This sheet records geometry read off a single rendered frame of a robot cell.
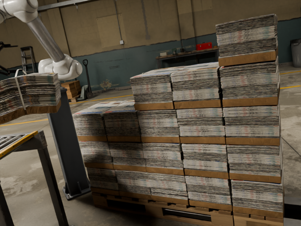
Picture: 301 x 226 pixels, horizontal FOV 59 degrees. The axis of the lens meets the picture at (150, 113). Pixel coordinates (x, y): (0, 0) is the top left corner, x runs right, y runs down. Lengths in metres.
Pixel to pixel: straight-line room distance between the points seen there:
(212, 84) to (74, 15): 7.84
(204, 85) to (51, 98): 0.90
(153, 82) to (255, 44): 0.63
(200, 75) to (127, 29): 7.15
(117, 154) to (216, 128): 0.79
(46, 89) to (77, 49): 7.46
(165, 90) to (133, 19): 7.02
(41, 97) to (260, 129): 1.26
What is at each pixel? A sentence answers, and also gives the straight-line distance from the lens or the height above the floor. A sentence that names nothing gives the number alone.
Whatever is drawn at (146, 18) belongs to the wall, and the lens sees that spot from 8.54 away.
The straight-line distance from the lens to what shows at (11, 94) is 1.71.
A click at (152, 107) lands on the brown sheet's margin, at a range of 1.72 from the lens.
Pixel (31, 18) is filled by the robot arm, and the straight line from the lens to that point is 2.11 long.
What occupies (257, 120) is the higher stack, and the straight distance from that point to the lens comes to 1.57.
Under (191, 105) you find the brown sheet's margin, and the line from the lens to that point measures 1.62.
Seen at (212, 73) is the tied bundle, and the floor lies 1.03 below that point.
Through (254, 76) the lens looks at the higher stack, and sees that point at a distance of 1.51.
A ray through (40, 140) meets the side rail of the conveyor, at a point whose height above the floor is 0.75.
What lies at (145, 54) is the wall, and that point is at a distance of 8.53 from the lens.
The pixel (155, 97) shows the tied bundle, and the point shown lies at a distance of 1.70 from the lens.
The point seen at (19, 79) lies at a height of 1.18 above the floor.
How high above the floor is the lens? 1.24
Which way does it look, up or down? 14 degrees down
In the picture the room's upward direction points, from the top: 10 degrees counter-clockwise
